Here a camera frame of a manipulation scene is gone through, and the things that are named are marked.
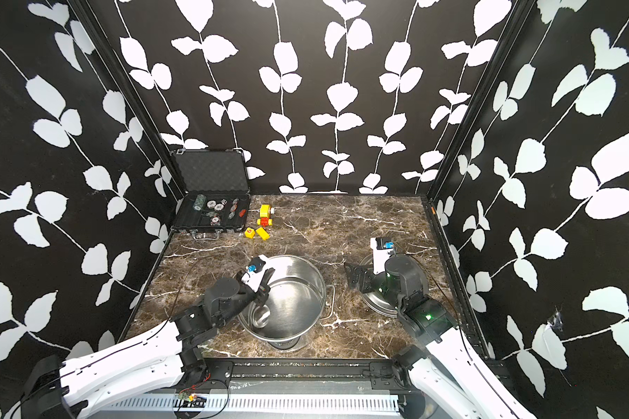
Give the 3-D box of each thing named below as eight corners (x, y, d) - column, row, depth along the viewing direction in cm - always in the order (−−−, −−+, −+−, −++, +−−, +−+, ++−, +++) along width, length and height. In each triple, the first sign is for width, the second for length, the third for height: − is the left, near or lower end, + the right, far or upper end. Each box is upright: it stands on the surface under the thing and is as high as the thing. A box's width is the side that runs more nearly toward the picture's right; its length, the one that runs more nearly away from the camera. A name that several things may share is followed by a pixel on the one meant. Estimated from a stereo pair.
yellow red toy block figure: (258, 227, 110) (256, 219, 107) (261, 212, 116) (259, 204, 112) (272, 227, 111) (270, 220, 107) (274, 212, 116) (273, 204, 112)
